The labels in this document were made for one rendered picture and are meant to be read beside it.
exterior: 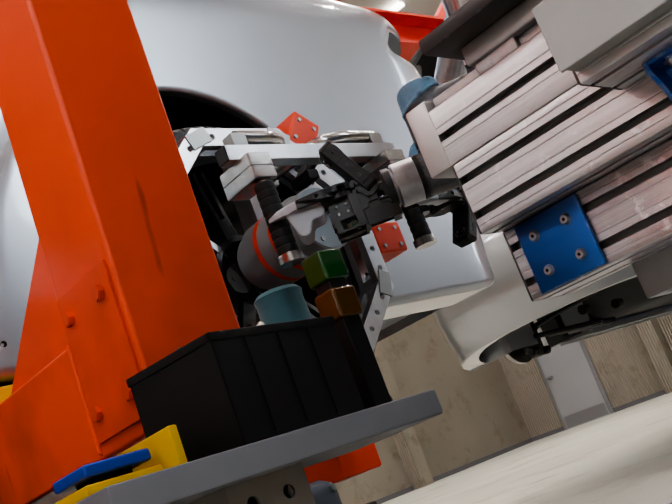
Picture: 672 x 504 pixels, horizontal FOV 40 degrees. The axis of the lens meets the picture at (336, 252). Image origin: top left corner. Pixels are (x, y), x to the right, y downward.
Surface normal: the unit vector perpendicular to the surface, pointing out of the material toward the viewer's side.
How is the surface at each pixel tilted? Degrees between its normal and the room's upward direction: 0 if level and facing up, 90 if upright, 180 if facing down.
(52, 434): 90
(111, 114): 90
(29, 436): 90
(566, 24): 90
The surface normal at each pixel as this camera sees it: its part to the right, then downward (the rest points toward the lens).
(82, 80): 0.61, -0.40
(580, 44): -0.69, 0.07
